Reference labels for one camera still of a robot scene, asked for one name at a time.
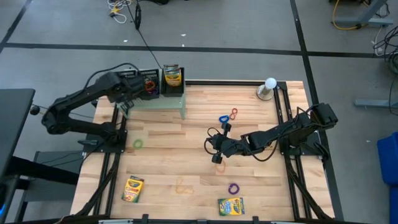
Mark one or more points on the grey low cabinet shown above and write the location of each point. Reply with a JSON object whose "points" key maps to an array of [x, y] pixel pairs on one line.
{"points": [[62, 155]]}

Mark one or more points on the grey desk leg frame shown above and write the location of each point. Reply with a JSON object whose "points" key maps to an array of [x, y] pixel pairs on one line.
{"points": [[373, 21]]}

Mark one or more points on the blue plastic bin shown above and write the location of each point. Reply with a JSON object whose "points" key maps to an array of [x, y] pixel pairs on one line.
{"points": [[388, 158]]}

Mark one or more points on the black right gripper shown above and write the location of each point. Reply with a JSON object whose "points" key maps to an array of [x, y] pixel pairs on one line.
{"points": [[233, 147]]}

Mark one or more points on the black stand pole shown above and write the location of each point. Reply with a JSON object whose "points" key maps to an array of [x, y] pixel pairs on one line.
{"points": [[138, 15]]}

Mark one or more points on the round metal lamp base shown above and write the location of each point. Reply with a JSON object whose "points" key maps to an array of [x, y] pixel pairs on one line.
{"points": [[262, 94]]}

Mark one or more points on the white light bulb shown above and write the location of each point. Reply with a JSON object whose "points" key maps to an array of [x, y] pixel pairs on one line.
{"points": [[270, 82]]}

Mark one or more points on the yellow rubber band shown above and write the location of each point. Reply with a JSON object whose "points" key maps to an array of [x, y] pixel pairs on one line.
{"points": [[177, 186]]}

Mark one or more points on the red rubber band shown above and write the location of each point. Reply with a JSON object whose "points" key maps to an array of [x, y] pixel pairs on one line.
{"points": [[233, 114]]}

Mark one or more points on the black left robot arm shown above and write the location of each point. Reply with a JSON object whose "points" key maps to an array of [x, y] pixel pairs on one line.
{"points": [[77, 96]]}

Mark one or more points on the green blue crayon box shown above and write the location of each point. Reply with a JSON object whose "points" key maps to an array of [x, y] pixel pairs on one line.
{"points": [[231, 206]]}

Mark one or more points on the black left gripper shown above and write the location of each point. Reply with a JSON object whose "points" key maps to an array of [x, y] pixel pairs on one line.
{"points": [[130, 88]]}

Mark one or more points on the grey desk foot bar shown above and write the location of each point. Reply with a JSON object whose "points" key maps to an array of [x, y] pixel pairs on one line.
{"points": [[373, 103]]}

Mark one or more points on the black round ball knob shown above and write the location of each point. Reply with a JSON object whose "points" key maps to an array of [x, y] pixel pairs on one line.
{"points": [[35, 109]]}

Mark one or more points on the black desk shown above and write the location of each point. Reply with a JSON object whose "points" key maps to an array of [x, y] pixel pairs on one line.
{"points": [[15, 124]]}

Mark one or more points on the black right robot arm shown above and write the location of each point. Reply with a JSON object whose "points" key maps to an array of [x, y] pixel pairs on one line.
{"points": [[273, 133]]}

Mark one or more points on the green perforated metal shelf riser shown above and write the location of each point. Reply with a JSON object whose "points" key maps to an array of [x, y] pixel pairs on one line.
{"points": [[168, 102]]}

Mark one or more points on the orange rubber band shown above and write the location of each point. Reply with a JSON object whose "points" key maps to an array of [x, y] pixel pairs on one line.
{"points": [[216, 168]]}

